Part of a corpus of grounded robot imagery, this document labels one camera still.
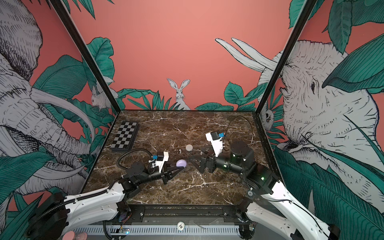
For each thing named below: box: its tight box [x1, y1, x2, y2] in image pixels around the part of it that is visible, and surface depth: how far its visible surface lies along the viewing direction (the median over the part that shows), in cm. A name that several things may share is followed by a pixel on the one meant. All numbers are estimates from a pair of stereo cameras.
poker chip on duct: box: [177, 221, 185, 231], surface depth 72 cm
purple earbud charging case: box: [176, 159, 187, 168], surface depth 67 cm
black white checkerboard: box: [110, 121, 140, 152], surface depth 103 cm
